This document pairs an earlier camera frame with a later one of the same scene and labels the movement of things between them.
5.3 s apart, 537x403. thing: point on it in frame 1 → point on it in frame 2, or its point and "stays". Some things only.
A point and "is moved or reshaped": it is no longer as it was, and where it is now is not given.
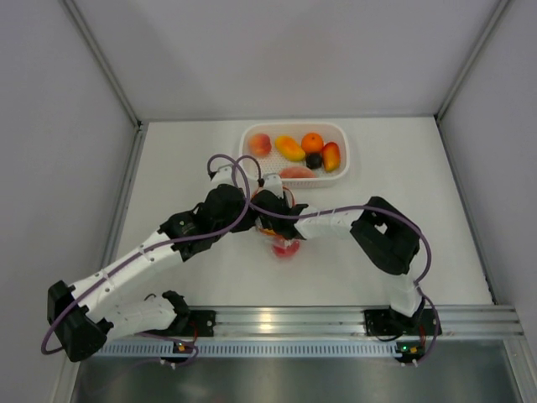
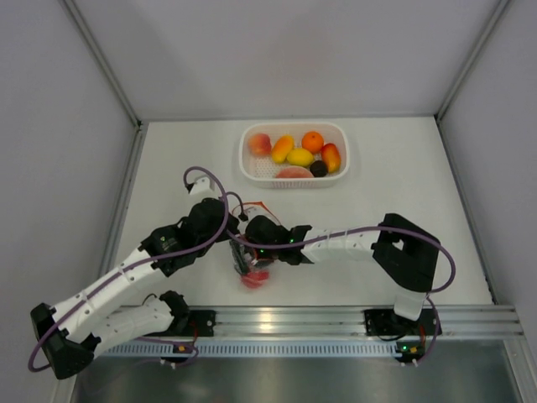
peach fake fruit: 260,144 stays
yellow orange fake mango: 331,154 stays
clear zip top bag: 284,248 is moved or reshaped
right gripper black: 265,222 → 248,238
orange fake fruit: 312,142 stays
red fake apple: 284,248 is moved or reshaped
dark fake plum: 314,159 → 318,168
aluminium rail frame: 286,322 stays
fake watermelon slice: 296,172 stays
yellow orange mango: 289,148 is moved or reshaped
